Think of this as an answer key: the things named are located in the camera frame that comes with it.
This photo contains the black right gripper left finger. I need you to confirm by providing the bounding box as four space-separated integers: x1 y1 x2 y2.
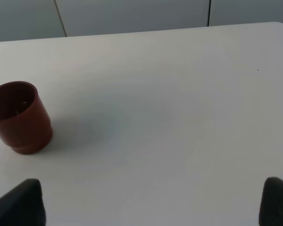
0 179 47 226

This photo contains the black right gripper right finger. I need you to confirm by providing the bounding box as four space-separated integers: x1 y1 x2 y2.
258 177 283 226

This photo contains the red plastic cup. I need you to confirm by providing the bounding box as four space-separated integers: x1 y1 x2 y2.
0 81 53 155

